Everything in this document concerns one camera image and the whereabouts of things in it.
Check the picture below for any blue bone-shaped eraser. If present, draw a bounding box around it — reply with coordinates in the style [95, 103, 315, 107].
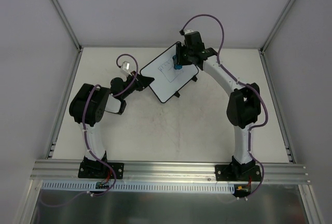
[172, 55, 182, 70]

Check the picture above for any small black-framed whiteboard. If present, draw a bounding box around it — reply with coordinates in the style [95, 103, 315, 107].
[140, 43, 199, 103]

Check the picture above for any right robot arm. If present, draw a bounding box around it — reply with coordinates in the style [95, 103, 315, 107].
[173, 30, 261, 180]

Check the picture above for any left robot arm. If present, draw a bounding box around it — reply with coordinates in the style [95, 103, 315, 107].
[69, 72, 155, 177]

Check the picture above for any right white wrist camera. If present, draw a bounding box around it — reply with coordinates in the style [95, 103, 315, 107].
[179, 29, 194, 36]

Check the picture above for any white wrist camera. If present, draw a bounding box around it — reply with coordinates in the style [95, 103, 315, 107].
[179, 29, 194, 36]
[120, 61, 131, 77]

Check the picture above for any whiteboard wire stand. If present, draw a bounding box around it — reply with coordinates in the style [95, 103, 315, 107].
[173, 76, 198, 98]

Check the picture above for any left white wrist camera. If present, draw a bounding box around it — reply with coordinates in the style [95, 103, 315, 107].
[120, 61, 131, 77]

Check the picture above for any right aluminium corner post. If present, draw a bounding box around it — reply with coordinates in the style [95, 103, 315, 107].
[260, 0, 296, 54]

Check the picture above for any aluminium corner post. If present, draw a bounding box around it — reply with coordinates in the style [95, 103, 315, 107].
[50, 0, 81, 51]
[260, 0, 296, 54]

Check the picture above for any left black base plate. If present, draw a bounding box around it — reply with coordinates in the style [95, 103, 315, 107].
[78, 160, 125, 179]

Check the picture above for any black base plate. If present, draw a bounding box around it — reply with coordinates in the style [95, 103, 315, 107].
[215, 163, 262, 182]
[78, 160, 125, 179]

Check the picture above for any left side aluminium rail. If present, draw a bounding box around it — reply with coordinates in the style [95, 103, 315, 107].
[43, 48, 83, 159]

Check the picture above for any aluminium rail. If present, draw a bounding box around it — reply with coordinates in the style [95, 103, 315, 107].
[258, 50, 297, 164]
[30, 159, 311, 185]
[43, 48, 83, 159]

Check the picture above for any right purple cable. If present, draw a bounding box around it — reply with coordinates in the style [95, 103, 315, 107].
[178, 13, 269, 204]

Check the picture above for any purple cable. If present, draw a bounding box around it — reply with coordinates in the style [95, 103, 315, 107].
[178, 13, 269, 204]
[40, 53, 140, 206]

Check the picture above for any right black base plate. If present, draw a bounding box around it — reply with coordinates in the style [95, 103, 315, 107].
[215, 163, 262, 182]

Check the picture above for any right side aluminium rail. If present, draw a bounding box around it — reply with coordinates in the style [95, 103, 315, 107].
[258, 50, 297, 164]

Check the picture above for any white slotted cable duct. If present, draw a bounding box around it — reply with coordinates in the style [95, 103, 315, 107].
[41, 180, 235, 194]

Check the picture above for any aluminium front rail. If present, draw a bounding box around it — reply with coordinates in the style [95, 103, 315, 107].
[30, 159, 311, 185]

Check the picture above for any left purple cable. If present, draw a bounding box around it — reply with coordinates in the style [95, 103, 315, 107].
[40, 53, 140, 206]

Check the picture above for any left aluminium corner post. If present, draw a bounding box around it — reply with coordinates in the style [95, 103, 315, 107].
[50, 0, 81, 51]

